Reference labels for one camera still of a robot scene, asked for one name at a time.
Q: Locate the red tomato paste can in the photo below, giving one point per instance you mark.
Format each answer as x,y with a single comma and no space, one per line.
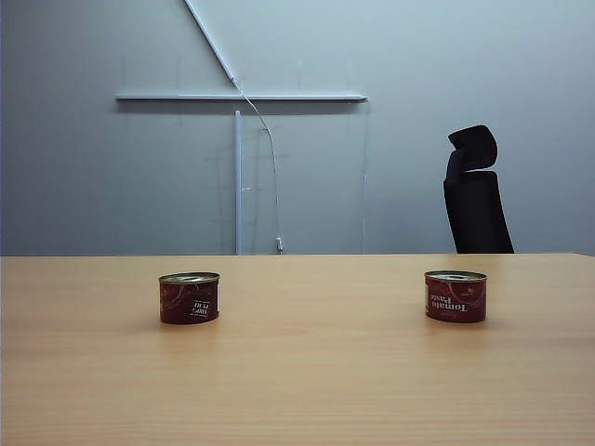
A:
455,299

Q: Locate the red can with black label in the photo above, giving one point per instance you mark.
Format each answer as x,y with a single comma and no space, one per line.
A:
179,302

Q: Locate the black office chair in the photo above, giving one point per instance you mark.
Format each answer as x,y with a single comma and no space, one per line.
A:
476,209

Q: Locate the vertical white wall conduit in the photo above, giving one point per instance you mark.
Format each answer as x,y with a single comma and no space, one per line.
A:
238,186

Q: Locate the horizontal white wall conduit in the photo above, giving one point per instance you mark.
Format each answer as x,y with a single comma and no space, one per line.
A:
241,97

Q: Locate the diagonal white wall conduit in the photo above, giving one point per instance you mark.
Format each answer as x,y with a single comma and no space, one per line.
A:
209,42

